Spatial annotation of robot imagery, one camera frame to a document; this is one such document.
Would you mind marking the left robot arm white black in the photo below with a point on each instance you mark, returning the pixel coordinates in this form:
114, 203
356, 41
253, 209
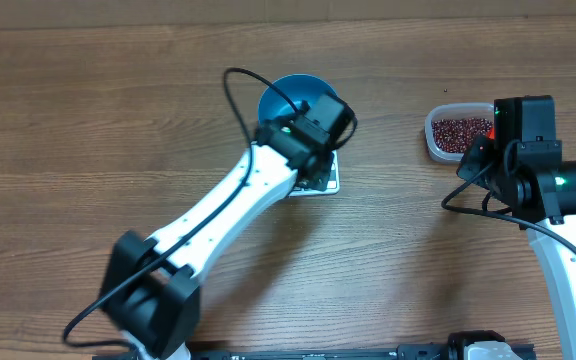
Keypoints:
154, 283

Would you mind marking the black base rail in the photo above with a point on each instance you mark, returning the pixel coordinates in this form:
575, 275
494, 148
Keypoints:
479, 344

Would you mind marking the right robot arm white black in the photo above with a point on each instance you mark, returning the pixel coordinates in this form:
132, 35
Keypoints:
522, 166

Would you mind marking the clear plastic container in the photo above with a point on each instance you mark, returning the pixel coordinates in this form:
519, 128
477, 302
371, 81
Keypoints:
453, 111

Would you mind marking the teal bowl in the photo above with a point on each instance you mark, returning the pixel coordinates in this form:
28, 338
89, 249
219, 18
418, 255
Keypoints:
299, 88

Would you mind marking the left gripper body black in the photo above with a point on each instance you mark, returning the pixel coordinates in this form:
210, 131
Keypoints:
323, 181

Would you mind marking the white digital kitchen scale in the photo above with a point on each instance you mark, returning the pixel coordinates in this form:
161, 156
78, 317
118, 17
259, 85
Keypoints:
333, 184

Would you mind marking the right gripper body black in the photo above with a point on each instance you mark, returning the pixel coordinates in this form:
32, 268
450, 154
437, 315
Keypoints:
477, 155

